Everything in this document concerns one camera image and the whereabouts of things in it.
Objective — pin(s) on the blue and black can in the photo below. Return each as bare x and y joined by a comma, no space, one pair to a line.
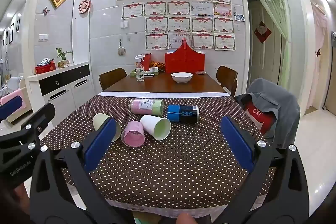
183,113

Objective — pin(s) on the white wall switch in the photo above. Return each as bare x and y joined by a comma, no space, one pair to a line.
43,37

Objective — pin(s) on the potted green plant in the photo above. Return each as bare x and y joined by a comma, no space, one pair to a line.
63,56

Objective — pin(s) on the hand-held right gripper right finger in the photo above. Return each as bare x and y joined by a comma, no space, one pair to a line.
237,145

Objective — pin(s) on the butterfly wall decoration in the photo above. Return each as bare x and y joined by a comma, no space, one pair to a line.
46,10

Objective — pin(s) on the red diamond door decoration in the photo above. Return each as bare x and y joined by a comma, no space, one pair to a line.
262,32

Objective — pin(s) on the white wall socket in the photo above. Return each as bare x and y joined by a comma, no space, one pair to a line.
125,24

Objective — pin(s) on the white paper cup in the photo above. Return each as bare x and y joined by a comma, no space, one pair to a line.
155,125

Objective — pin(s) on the pink curtain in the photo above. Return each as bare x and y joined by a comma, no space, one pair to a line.
319,56

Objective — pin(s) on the red printed bag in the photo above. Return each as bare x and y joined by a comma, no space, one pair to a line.
258,115

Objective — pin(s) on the pink and green can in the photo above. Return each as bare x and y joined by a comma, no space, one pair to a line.
147,107

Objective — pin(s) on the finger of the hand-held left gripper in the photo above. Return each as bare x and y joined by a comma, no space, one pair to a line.
10,106
39,116

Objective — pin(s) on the grey jacket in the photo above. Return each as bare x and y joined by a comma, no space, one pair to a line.
281,103

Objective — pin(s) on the white bowl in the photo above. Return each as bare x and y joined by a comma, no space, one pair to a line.
182,77

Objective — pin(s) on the pink cloth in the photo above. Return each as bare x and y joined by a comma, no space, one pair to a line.
9,98

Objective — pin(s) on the plate of orange snacks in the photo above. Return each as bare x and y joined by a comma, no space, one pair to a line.
157,64

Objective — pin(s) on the pale green paper cup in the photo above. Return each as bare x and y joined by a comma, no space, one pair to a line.
101,120

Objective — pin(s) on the wooden chair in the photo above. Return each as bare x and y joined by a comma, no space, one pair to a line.
227,78
113,78

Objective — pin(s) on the white sideboard cabinet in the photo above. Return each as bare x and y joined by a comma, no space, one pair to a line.
65,85

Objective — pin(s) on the pink paper cup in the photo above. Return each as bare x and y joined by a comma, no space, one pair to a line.
132,134

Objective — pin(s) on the clear spray bottle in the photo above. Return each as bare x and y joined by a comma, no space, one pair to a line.
140,73

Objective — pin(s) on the red tin box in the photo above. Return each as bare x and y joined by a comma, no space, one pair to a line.
44,69

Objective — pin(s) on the green lace door curtain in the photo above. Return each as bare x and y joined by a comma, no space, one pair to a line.
282,29

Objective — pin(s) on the green tray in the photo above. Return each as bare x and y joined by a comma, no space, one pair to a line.
152,74

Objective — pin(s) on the small wall photo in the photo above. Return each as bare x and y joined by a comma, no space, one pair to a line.
239,17

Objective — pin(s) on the brown polka dot tablecloth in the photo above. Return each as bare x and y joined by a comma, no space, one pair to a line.
183,161

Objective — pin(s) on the red round hanging ornament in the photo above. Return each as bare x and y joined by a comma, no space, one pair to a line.
84,5

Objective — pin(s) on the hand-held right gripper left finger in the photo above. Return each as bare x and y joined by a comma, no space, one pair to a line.
101,145

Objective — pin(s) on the group of wall certificates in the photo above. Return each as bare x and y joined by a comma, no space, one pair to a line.
178,24

